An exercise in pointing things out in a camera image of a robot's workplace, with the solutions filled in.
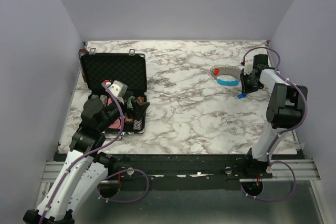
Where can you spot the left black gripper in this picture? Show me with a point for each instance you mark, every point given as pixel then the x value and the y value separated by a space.
pixel 138 111

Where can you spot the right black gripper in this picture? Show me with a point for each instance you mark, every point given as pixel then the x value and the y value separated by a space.
pixel 245 88

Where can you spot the blue tagged key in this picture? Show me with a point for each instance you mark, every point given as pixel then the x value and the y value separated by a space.
pixel 242 95

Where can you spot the grey blue spiral keyring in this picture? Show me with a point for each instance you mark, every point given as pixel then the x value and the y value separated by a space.
pixel 226 75

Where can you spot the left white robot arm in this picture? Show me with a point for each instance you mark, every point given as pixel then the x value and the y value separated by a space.
pixel 85 165

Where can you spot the green poker chip stack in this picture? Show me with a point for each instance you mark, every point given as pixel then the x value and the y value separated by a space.
pixel 131 105

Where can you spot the pink playing card deck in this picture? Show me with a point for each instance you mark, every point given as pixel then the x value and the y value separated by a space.
pixel 116 125

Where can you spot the black poker chip case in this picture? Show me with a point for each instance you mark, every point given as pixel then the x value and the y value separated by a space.
pixel 122 75

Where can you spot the purple poker chip stack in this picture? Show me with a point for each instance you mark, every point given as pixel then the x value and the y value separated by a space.
pixel 102 97

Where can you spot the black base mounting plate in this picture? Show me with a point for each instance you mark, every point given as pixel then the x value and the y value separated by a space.
pixel 135 172

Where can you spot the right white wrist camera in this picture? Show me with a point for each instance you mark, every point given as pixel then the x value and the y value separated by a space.
pixel 248 67

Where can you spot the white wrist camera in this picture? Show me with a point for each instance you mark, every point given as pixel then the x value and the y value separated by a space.
pixel 248 67
pixel 118 89

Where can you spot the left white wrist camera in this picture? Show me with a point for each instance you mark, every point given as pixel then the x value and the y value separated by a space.
pixel 118 89

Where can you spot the aluminium rail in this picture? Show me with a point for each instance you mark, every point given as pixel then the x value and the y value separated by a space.
pixel 304 170

